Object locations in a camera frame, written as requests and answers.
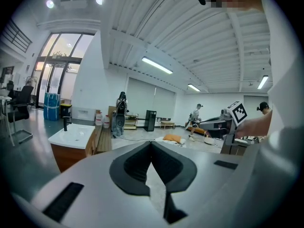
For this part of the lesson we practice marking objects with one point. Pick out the clear water jug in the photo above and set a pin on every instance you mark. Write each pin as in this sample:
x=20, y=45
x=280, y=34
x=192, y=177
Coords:
x=98, y=120
x=106, y=122

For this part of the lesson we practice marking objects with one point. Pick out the black office chair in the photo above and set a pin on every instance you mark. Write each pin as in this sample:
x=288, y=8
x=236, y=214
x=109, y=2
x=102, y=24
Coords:
x=22, y=103

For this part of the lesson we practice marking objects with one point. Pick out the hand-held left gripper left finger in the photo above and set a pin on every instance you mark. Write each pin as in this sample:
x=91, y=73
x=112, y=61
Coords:
x=118, y=172

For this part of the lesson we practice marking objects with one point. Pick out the wooden slatted bench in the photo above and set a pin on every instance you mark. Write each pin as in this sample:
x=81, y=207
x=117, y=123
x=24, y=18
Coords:
x=104, y=140

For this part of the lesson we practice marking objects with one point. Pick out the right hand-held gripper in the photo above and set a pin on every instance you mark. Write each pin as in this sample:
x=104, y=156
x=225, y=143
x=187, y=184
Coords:
x=238, y=113

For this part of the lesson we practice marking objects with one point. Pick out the white sink basin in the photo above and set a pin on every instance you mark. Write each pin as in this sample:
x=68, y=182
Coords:
x=73, y=135

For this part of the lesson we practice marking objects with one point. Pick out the black bin with yellow lid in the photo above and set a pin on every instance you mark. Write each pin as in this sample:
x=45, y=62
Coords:
x=65, y=110

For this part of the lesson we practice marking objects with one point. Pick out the black faucet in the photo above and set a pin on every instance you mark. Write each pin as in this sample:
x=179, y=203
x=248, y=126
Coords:
x=65, y=122

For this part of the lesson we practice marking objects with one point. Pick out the white round floor device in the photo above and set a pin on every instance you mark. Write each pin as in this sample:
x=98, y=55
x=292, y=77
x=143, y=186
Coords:
x=208, y=140

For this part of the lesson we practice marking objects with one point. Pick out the long ceiling tube light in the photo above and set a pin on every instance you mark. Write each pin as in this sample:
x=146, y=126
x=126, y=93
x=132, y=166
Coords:
x=156, y=64
x=263, y=81
x=194, y=87

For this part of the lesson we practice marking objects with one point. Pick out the dark metal railing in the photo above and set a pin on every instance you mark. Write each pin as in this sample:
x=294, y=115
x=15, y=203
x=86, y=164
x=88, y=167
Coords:
x=17, y=35

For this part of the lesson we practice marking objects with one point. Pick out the person's white shirt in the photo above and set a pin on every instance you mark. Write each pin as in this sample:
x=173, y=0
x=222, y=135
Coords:
x=282, y=108

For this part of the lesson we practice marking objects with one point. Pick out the person's right forearm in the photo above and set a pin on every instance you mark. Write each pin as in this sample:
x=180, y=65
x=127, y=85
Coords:
x=256, y=125

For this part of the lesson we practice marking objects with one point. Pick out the orange cushion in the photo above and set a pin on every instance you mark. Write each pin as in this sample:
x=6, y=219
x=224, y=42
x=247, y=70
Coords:
x=172, y=138

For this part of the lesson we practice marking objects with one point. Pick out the blue wrapped package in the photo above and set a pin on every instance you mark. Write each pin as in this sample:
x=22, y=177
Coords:
x=51, y=106

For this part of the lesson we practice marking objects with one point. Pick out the cardboard box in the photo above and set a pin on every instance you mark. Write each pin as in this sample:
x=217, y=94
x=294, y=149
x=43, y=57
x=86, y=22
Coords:
x=234, y=149

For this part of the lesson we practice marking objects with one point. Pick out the wooden sink cabinet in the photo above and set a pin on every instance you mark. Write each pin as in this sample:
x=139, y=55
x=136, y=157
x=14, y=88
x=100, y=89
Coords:
x=69, y=157

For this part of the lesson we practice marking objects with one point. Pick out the white table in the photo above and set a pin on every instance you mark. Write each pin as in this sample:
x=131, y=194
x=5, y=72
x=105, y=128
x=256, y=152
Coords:
x=4, y=98

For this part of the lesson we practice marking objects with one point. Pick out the wooden shelf rack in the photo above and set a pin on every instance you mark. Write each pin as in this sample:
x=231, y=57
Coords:
x=130, y=123

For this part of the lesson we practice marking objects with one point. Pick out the glass entrance door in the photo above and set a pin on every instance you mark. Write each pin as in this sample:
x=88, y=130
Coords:
x=59, y=63

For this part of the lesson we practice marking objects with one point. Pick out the upright cardboard sheet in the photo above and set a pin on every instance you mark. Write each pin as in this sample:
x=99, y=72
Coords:
x=111, y=115

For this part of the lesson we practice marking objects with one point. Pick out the black air purifier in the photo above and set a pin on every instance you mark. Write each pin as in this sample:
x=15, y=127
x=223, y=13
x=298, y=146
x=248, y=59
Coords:
x=150, y=120

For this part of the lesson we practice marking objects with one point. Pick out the white pillow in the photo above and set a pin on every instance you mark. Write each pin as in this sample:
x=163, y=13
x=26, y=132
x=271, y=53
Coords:
x=182, y=141

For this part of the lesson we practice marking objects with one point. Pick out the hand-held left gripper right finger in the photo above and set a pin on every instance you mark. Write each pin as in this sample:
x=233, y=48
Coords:
x=185, y=172

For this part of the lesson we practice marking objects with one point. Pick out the low wooden table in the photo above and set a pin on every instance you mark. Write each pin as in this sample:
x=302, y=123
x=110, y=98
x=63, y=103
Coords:
x=167, y=123

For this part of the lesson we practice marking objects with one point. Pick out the white roller blind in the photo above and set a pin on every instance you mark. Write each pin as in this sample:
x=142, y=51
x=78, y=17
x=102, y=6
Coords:
x=147, y=96

